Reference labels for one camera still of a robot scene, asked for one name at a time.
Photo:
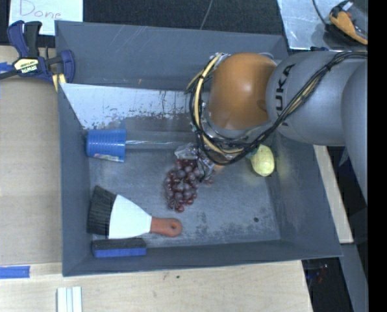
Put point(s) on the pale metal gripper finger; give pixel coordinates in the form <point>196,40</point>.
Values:
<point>187,150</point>
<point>206,171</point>

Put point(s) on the grey metal bin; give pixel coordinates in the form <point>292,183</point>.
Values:
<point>232,213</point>

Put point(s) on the blue and black sponge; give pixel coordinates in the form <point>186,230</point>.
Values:
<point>119,248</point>

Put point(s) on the yellow-green toy lemon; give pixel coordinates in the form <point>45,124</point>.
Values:
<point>263,161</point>

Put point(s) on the pale wood board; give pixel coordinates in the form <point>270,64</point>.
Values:
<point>28,174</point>

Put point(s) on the blue ribbed cup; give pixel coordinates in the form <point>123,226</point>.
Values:
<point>105,143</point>

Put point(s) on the black white orange brush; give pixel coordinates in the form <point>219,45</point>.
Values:
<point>128,218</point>

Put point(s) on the purple toy grape bunch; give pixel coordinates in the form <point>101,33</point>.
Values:
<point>182,187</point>

